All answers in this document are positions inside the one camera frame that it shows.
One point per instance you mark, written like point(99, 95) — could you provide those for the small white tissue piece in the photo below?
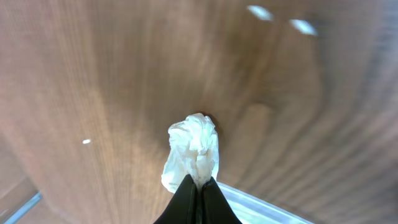
point(194, 150)

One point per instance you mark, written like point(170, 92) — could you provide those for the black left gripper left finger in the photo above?
point(183, 205)

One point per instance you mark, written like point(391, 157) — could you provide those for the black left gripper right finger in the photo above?
point(215, 207)

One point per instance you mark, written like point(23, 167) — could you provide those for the clear plastic bin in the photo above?
point(23, 203)

